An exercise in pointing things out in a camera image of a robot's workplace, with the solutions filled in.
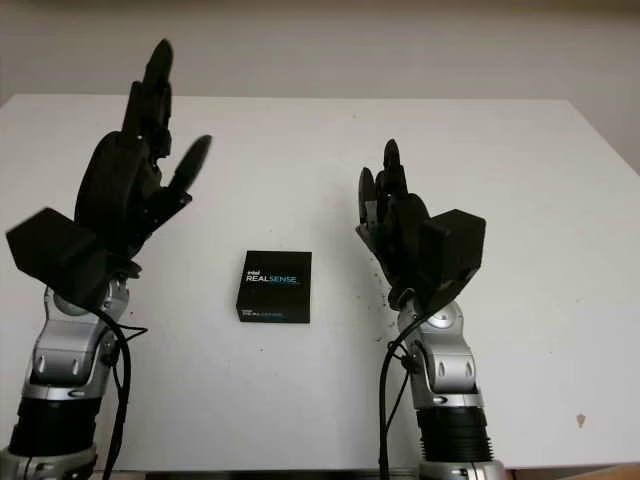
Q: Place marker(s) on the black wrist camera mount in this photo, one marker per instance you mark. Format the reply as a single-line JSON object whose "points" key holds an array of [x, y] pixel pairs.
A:
{"points": [[457, 245], [55, 250]]}

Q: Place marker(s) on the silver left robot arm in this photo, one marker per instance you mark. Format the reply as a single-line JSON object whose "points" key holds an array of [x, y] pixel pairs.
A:
{"points": [[65, 350]]}

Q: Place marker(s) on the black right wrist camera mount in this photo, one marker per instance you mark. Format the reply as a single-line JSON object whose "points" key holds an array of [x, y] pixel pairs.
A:
{"points": [[457, 245]]}

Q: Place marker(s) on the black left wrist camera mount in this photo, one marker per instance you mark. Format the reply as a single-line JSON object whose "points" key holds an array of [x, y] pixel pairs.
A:
{"points": [[55, 250]]}

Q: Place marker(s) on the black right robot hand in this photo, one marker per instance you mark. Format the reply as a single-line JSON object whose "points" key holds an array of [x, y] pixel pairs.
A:
{"points": [[400, 240]]}

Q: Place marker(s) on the black RealSense box lid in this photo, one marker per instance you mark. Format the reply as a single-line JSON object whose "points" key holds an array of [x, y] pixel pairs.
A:
{"points": [[275, 297]]}

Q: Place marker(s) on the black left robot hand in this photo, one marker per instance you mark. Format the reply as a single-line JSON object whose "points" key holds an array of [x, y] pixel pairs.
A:
{"points": [[115, 190]]}

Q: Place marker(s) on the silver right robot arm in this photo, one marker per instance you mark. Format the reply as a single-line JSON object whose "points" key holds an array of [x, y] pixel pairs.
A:
{"points": [[445, 365]]}

